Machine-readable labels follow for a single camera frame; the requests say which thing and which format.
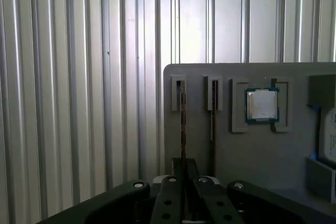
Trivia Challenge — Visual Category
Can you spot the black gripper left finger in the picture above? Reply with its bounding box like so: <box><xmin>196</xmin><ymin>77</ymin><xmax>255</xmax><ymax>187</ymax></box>
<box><xmin>39</xmin><ymin>157</ymin><xmax>187</xmax><ymax>224</ymax></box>

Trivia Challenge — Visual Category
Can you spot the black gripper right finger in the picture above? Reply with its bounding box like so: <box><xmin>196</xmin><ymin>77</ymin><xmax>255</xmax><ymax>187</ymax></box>
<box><xmin>186</xmin><ymin>158</ymin><xmax>336</xmax><ymax>224</ymax></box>

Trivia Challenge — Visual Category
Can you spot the grey parts rack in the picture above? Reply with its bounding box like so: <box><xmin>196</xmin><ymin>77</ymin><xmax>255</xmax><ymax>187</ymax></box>
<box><xmin>162</xmin><ymin>62</ymin><xmax>336</xmax><ymax>205</ymax></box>

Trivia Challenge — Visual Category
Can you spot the silver CPU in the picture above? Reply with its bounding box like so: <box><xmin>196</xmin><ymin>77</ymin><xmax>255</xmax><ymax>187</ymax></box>
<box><xmin>244</xmin><ymin>87</ymin><xmax>280</xmax><ymax>124</ymax></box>

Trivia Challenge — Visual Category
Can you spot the silver hard disk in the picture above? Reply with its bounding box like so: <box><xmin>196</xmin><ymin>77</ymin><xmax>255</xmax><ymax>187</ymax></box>
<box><xmin>321</xmin><ymin>108</ymin><xmax>336</xmax><ymax>162</ymax></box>

